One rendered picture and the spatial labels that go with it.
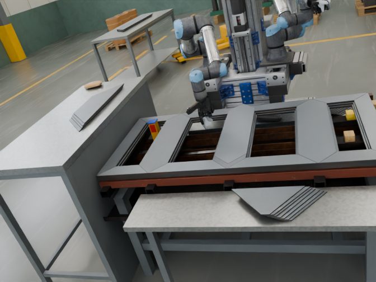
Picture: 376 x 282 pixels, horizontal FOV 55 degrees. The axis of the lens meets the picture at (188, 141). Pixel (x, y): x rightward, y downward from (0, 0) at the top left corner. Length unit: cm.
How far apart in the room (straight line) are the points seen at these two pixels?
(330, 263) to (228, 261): 65
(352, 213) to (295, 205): 24
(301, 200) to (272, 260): 87
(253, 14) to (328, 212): 164
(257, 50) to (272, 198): 148
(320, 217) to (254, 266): 94
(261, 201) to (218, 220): 22
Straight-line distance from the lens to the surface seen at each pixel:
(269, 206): 168
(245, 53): 284
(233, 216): 172
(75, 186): 207
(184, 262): 264
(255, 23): 283
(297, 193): 174
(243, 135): 213
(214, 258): 260
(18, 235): 259
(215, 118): 246
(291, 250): 223
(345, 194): 179
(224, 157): 196
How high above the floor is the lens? 187
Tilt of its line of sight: 27 degrees down
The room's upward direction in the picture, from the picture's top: 15 degrees counter-clockwise
